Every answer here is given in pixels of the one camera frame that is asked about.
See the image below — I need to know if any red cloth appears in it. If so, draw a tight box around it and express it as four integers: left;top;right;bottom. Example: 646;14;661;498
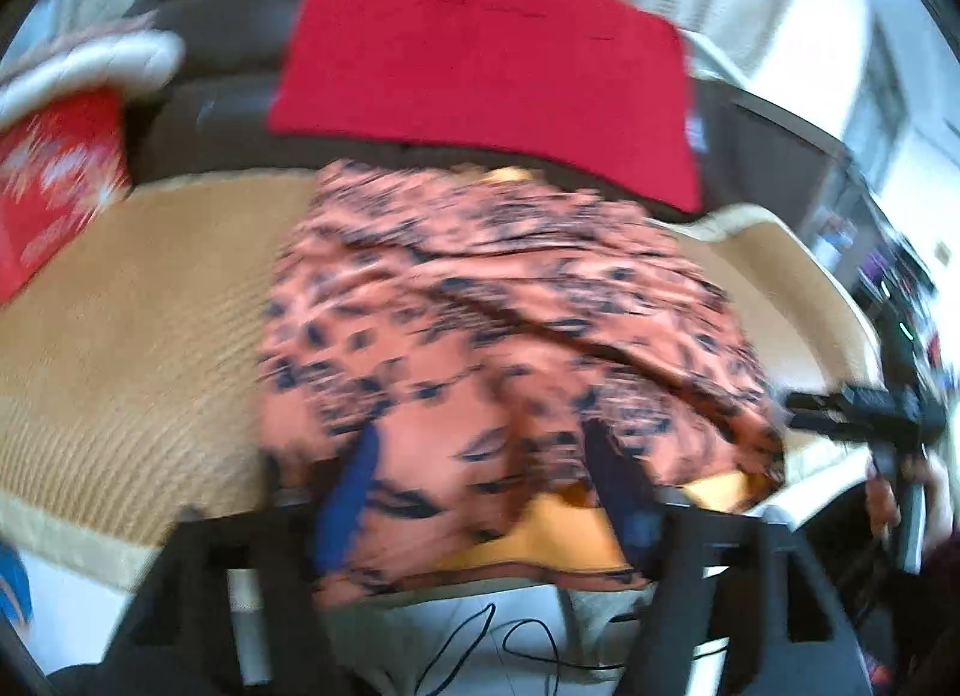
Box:
266;0;706;213

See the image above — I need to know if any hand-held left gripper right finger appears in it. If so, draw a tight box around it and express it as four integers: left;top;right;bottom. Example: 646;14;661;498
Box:
581;418;875;696

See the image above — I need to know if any person's right hand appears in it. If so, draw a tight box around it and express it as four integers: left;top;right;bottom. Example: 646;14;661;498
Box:
865;452;957;547

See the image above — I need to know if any red printed bag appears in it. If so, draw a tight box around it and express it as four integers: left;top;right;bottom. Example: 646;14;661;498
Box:
0;88;132;303

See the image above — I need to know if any tan woven mat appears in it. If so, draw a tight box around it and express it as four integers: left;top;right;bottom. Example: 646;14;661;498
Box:
0;167;886;592

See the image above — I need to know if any blue cloth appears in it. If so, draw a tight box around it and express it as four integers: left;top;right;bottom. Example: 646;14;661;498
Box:
0;544;32;633

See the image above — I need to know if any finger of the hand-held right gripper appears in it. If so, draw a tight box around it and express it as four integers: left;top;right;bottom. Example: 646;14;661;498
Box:
784;390;847;412
787;412;852;437

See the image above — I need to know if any window frame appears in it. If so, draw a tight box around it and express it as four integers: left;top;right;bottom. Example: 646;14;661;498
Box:
846;28;914;158

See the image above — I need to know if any dark brown sofa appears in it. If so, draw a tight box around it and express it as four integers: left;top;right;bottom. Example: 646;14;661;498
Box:
124;0;856;232

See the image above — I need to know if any orange floral garment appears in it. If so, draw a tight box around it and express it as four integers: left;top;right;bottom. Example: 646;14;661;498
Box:
255;160;788;611

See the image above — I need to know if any thin black cable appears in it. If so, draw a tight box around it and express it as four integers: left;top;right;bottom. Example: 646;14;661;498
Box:
416;602;725;696

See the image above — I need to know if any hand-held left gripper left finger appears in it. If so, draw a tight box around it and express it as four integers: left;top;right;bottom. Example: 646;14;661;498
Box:
112;424;383;696

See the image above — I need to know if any cluttered dark shelf unit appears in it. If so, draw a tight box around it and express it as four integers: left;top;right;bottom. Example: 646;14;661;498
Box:
806;141;947;386

